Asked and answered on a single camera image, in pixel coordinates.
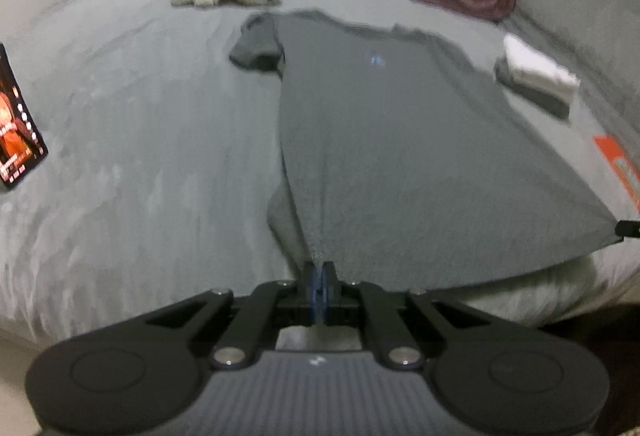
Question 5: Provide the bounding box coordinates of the grey t-shirt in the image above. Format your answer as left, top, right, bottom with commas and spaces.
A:
229, 9, 621, 292

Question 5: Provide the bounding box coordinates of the folded grey garment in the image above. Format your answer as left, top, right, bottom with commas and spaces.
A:
494, 59, 573, 119

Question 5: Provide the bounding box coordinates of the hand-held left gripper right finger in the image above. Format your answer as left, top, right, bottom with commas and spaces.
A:
320, 261, 496, 369

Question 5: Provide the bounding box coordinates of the folded white garment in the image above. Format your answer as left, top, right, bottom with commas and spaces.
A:
501, 34, 581, 100

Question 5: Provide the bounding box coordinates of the orange packet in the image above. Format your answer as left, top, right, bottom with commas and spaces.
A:
592, 135, 640, 212

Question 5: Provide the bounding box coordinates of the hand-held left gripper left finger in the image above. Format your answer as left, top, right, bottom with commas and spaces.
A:
145, 261, 321, 369

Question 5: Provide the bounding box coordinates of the black smartphone with lit screen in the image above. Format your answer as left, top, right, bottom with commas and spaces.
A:
0, 42, 49, 191

